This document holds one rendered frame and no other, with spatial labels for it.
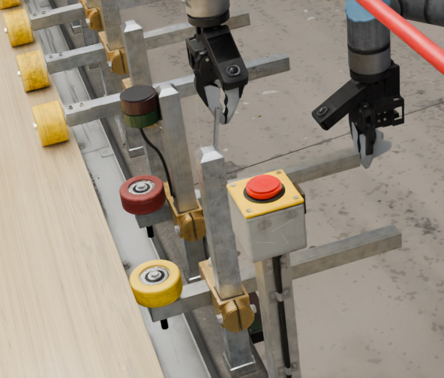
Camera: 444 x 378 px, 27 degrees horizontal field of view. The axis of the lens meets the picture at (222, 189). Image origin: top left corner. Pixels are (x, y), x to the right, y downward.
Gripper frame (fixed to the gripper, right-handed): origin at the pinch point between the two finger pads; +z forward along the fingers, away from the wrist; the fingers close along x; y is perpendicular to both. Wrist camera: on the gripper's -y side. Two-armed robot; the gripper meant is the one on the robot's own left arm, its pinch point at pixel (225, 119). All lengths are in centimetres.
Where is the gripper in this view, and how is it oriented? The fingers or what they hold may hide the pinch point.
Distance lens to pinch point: 167.9
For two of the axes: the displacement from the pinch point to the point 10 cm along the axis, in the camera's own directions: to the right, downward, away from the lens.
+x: -9.5, 2.6, -1.9
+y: -3.0, -5.1, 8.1
